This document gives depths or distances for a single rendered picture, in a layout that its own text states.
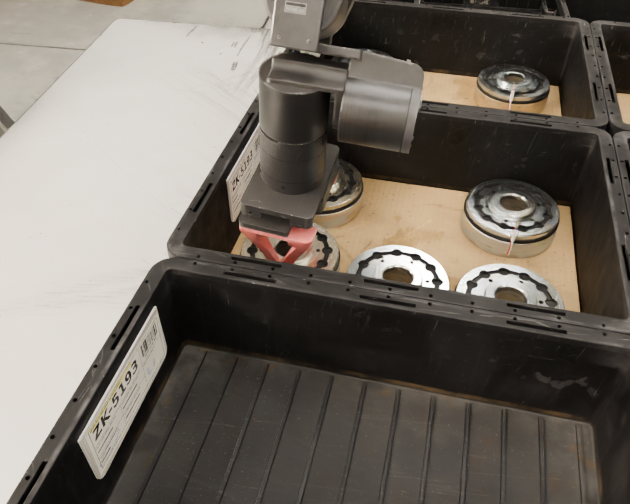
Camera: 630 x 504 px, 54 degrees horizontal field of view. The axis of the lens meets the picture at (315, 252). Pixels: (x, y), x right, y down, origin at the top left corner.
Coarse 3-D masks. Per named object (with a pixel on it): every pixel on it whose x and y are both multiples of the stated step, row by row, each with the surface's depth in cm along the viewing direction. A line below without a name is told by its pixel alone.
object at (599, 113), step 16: (368, 0) 94; (384, 0) 94; (480, 16) 91; (496, 16) 90; (512, 16) 90; (528, 16) 90; (544, 16) 90; (592, 48) 82; (592, 64) 79; (592, 80) 76; (592, 96) 73; (480, 112) 70; (496, 112) 70; (512, 112) 70; (528, 112) 70; (592, 112) 71
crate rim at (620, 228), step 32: (256, 96) 73; (512, 128) 69; (544, 128) 68; (576, 128) 68; (224, 160) 63; (608, 160) 64; (608, 192) 60; (192, 224) 56; (192, 256) 53; (224, 256) 53; (384, 288) 50; (416, 288) 50; (544, 320) 48; (576, 320) 48; (608, 320) 48
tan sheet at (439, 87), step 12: (432, 84) 95; (444, 84) 95; (456, 84) 95; (468, 84) 95; (432, 96) 93; (444, 96) 93; (456, 96) 93; (468, 96) 93; (552, 96) 93; (552, 108) 90
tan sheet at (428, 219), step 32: (384, 192) 76; (416, 192) 76; (448, 192) 76; (352, 224) 71; (384, 224) 71; (416, 224) 71; (448, 224) 71; (352, 256) 68; (448, 256) 68; (480, 256) 68; (544, 256) 68; (576, 288) 64
